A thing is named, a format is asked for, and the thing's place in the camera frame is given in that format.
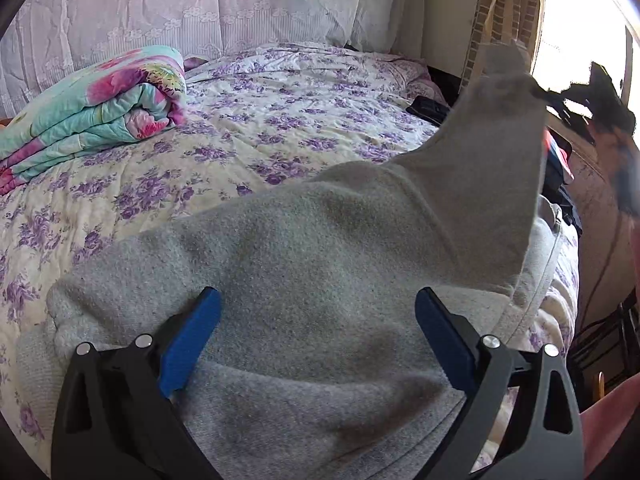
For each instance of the dark clothes pile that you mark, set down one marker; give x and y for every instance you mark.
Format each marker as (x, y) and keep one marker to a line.
(553, 190)

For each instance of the window with wooden frame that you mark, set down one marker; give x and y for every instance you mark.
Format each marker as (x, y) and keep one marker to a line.
(576, 33)

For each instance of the person in pink clothing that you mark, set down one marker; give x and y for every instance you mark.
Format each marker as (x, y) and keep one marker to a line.
(606, 422)

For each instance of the beige brick pattern curtain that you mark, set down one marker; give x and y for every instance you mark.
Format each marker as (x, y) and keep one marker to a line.
(501, 22)

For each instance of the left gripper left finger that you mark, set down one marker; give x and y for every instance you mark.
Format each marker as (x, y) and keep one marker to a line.
(115, 419)

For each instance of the grey sweatpants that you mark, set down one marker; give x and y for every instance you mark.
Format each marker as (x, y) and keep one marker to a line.
(319, 368)

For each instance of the turquoise pink floral folded quilt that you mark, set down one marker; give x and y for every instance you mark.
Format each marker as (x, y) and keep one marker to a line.
(124, 100)

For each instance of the purple floral bedsheet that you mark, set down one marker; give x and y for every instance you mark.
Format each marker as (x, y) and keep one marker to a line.
(271, 116)

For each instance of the red cloth item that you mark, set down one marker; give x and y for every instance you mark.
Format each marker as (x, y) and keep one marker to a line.
(557, 158)

